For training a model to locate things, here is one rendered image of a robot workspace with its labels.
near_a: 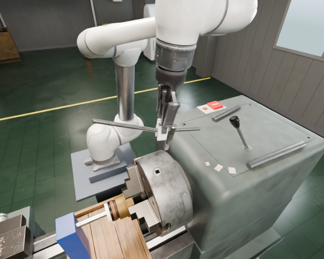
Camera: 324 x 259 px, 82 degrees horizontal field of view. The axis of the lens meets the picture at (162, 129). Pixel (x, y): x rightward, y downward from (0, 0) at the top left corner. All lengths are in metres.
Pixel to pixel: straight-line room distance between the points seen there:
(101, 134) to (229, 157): 0.75
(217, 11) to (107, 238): 0.90
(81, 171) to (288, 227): 1.87
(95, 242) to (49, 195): 1.51
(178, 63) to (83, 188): 1.07
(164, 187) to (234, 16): 0.52
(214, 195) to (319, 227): 1.84
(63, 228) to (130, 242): 0.30
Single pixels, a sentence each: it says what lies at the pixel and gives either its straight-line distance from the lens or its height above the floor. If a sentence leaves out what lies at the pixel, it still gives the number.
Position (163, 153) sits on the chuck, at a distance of 0.74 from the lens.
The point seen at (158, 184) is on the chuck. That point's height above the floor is 1.22.
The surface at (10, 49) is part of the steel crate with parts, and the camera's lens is 7.28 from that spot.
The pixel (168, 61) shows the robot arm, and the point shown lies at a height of 1.63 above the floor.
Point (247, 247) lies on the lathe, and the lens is 1.38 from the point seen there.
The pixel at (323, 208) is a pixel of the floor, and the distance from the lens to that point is 2.58.
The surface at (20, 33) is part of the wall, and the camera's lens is 8.59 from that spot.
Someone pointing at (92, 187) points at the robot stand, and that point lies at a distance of 1.31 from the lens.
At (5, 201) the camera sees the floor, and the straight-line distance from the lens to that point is 2.61.
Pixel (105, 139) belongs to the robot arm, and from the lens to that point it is 1.19.
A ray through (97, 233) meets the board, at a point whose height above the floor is 0.88.
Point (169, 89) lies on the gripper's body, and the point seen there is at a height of 1.56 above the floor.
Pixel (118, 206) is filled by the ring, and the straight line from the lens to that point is 0.75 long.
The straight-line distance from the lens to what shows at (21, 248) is 0.92.
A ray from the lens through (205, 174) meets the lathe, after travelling 0.67.
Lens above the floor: 1.75
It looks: 37 degrees down
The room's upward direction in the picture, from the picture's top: straight up
